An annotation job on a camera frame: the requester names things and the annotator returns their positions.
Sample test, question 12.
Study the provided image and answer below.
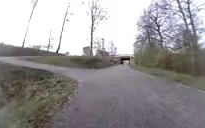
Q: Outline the dark underpass bridge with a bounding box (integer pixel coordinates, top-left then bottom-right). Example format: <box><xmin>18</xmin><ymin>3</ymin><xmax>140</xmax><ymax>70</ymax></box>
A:
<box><xmin>116</xmin><ymin>53</ymin><xmax>135</xmax><ymax>66</ymax></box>

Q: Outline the grass patch between paths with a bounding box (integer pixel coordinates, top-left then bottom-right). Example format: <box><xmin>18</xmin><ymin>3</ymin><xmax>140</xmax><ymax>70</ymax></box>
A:
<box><xmin>19</xmin><ymin>54</ymin><xmax>118</xmax><ymax>70</ymax></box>

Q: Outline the row of thin bare trees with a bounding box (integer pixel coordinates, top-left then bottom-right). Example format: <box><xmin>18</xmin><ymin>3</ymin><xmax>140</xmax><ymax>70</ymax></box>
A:
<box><xmin>20</xmin><ymin>0</ymin><xmax>118</xmax><ymax>58</ymax></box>

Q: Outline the grey asphalt side path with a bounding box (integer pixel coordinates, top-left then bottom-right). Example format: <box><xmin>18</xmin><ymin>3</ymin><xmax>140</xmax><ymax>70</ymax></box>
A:
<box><xmin>0</xmin><ymin>55</ymin><xmax>101</xmax><ymax>81</ymax></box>

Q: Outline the grassy leaf-strewn slope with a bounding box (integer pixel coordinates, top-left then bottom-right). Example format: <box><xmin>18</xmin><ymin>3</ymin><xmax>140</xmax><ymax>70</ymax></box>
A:
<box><xmin>0</xmin><ymin>60</ymin><xmax>80</xmax><ymax>128</ymax></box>

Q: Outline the grass verge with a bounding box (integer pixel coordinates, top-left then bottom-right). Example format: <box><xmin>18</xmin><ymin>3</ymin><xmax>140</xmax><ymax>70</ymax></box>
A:
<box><xmin>129</xmin><ymin>63</ymin><xmax>205</xmax><ymax>92</ymax></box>

